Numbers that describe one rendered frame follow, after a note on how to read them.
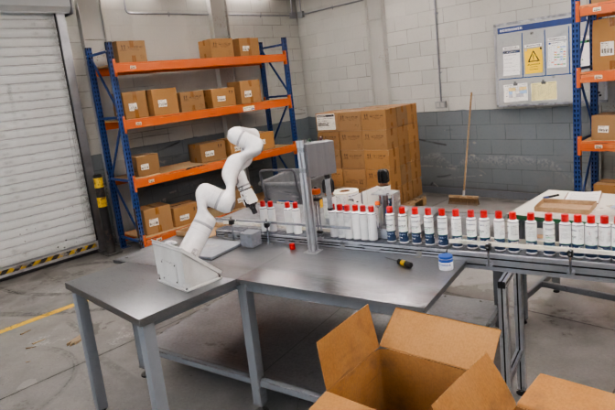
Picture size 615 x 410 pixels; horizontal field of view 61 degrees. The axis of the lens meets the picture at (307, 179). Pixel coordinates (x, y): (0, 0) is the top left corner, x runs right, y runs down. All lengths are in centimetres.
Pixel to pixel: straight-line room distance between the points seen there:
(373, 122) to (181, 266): 425
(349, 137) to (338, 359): 546
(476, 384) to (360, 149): 559
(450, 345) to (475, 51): 613
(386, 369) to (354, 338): 17
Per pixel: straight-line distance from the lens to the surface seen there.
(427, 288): 251
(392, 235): 299
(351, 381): 156
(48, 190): 688
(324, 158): 298
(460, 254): 284
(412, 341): 162
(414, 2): 794
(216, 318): 396
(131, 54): 663
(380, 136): 654
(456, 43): 758
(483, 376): 134
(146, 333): 267
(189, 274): 280
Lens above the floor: 181
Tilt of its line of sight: 10 degrees down
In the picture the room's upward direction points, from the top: 6 degrees counter-clockwise
